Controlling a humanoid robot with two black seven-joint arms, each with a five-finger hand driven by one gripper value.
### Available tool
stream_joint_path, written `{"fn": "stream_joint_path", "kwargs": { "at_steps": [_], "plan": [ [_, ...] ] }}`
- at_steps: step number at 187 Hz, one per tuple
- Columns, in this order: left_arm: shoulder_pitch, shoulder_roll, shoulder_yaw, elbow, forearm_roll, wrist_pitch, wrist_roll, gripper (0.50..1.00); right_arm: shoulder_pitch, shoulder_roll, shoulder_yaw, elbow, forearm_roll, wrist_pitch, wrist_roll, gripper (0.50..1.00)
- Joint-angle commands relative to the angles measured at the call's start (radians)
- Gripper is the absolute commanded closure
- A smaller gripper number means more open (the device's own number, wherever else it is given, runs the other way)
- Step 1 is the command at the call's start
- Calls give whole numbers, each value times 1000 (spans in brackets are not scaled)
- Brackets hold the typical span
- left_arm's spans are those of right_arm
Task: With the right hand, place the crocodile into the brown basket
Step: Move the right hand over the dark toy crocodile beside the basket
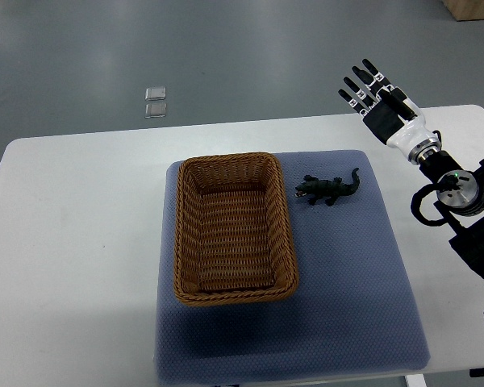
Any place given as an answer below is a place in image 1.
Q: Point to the upper metal floor plate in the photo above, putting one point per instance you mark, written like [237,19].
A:
[155,93]

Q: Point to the brown wicker basket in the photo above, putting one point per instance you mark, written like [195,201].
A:
[233,238]

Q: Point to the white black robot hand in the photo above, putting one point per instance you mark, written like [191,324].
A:
[401,125]

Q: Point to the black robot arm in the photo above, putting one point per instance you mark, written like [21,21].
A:
[454,195]

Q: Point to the dark toy crocodile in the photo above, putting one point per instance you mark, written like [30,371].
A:
[331,190]

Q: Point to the wooden box corner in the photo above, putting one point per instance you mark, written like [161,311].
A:
[465,10]

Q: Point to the white table leg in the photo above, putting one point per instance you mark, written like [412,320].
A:
[415,380]

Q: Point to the blue textured mat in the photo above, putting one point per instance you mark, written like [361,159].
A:
[353,312]

